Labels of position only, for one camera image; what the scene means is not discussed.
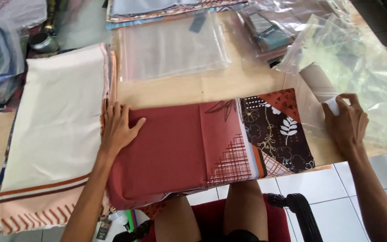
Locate person's right hand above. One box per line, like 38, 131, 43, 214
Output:
321, 93, 370, 158

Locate person's left hand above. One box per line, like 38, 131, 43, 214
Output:
101, 102, 146, 155

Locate cardboard tube with white end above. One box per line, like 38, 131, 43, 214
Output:
299, 63, 341, 117

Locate red patterned fabric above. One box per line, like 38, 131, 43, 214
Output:
106, 88, 316, 211

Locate large clear plastic bag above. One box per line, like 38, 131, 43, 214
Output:
276, 14, 387, 152

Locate stack of cream striped fabrics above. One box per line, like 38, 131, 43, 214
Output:
0, 43, 117, 235

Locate green plastic item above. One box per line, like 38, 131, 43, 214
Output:
124, 209, 138, 233

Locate stack of clear plastic bags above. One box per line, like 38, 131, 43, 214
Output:
119, 12, 232, 82

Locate dark hang tag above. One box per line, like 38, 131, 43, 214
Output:
96, 218, 113, 241

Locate person's left leg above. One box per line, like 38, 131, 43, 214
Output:
154, 196, 203, 242

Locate person's leg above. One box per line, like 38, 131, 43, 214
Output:
223, 179, 270, 242
154, 196, 203, 242

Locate dark furniture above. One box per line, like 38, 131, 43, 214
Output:
351, 0, 387, 57

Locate silver metal pot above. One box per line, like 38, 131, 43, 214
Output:
28, 32, 60, 54

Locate red chair with black armrests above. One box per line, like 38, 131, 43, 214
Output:
112, 192, 324, 242

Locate heap of plastic-wrapped fabrics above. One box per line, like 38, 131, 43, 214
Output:
235, 0, 350, 66

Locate stack of folded patterned fabrics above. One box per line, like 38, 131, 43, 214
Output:
105, 0, 249, 30

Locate person's right leg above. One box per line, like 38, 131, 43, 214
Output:
223, 179, 270, 242

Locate heap of bagged colourful fabrics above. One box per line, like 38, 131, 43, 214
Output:
0, 0, 48, 114

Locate black shorts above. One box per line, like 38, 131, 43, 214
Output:
198, 229, 262, 242

